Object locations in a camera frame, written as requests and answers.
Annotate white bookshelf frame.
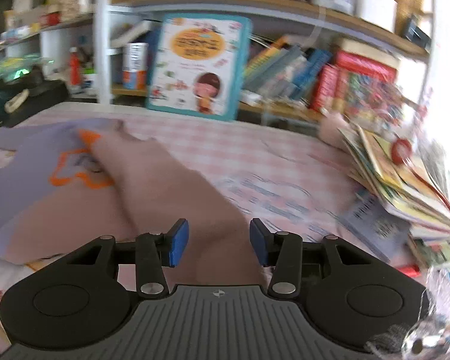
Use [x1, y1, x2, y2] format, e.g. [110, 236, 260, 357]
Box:
[95, 0, 431, 104]

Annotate pink plush toy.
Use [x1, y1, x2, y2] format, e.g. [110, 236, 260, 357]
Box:
[318, 112, 351, 150]

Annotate red round yo-yo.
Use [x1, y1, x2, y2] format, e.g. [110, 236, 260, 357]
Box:
[390, 138, 413, 166]

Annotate red tassel ornament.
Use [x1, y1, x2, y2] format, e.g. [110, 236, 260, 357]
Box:
[70, 47, 81, 86]

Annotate stack of books on table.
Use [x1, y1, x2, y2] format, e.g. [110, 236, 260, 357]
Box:
[340, 126, 450, 268]

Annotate white usmile box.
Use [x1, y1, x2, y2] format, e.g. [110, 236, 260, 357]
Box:
[122, 42, 148, 90]

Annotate leaning row of blue books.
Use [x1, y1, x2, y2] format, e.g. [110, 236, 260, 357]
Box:
[241, 34, 332, 106]

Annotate white wristwatch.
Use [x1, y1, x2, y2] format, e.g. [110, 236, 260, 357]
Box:
[4, 88, 30, 114]

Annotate red dictionary books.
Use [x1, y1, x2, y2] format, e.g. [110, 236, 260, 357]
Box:
[307, 49, 401, 120]

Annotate teal children's picture book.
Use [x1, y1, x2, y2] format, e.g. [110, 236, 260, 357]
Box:
[146, 12, 252, 121]

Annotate black case on left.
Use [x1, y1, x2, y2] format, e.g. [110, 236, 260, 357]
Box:
[0, 80, 70, 128]

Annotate pink and lilac sweater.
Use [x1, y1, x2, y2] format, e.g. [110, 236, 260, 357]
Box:
[0, 118, 266, 285]

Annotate white storage box on shelf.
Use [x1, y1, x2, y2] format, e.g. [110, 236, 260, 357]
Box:
[354, 0, 397, 33]

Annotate iridescent wrapped bundle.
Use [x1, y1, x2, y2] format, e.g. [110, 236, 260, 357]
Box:
[0, 54, 54, 83]

